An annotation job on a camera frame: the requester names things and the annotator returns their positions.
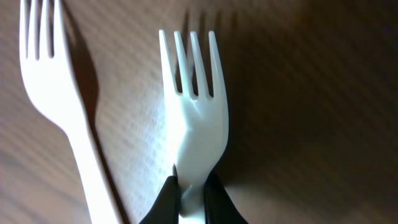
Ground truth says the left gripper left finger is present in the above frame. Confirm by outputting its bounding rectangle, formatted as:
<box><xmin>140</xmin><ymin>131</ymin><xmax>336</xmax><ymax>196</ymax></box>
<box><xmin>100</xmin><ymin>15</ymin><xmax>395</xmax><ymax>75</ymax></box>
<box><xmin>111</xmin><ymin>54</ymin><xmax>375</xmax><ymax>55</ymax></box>
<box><xmin>140</xmin><ymin>175</ymin><xmax>180</xmax><ymax>224</ymax></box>

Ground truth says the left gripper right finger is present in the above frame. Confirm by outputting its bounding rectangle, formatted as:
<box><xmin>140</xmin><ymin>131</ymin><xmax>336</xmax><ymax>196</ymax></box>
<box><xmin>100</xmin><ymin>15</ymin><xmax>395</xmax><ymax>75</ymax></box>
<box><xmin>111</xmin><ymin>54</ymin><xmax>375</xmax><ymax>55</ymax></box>
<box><xmin>204</xmin><ymin>172</ymin><xmax>248</xmax><ymax>224</ymax></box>

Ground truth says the white plastic fork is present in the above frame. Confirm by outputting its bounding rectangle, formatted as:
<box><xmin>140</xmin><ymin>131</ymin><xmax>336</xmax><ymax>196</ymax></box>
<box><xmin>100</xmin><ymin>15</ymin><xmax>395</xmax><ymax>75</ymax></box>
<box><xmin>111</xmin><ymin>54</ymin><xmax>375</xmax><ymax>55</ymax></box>
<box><xmin>19</xmin><ymin>0</ymin><xmax>123</xmax><ymax>223</ymax></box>
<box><xmin>159</xmin><ymin>30</ymin><xmax>229</xmax><ymax>223</ymax></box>

